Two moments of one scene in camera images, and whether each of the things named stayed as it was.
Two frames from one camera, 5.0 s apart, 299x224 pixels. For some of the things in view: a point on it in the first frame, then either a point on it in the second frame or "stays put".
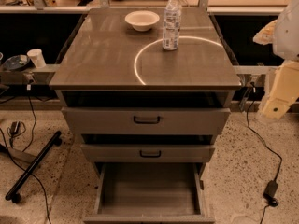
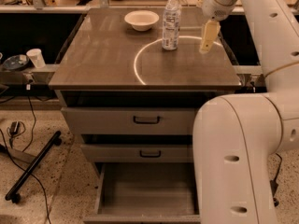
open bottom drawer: x=150 y=193 stays put
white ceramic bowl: x=142 y=20 stays put
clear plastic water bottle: x=172 y=21 stays put
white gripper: x=288 y=35 to x=212 y=8
